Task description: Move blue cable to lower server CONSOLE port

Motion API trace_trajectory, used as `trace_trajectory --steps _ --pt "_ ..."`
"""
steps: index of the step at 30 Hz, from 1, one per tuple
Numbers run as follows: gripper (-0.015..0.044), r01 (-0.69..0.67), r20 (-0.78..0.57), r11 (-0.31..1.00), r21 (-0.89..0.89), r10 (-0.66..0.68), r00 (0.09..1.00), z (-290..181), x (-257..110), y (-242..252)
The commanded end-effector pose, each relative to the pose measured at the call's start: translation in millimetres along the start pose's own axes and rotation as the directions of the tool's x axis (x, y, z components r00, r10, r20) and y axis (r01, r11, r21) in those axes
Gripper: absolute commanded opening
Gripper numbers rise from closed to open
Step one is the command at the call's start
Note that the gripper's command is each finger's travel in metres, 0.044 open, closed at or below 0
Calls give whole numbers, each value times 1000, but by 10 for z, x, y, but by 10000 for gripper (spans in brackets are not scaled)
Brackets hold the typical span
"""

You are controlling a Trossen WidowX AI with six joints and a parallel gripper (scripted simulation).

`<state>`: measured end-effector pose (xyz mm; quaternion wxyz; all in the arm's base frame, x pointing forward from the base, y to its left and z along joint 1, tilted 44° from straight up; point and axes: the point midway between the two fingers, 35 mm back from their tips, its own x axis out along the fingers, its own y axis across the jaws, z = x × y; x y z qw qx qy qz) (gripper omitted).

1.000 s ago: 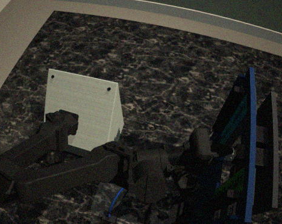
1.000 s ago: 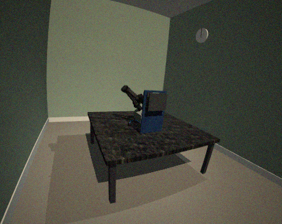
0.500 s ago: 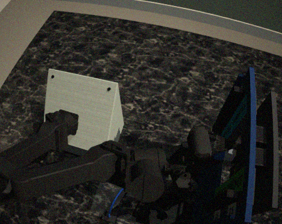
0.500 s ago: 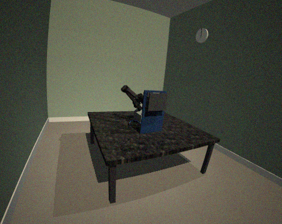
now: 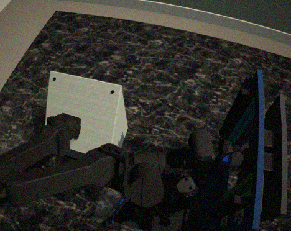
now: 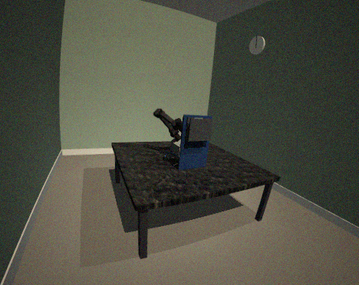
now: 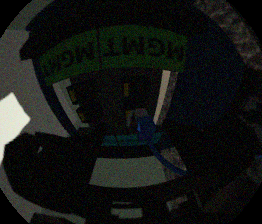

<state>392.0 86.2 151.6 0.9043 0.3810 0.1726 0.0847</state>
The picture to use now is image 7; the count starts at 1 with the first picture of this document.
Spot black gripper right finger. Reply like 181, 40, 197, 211
163, 119, 228, 173

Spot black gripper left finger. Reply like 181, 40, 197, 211
35, 123, 107, 184

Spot blue network cable with plug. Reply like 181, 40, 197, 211
127, 108, 188, 176

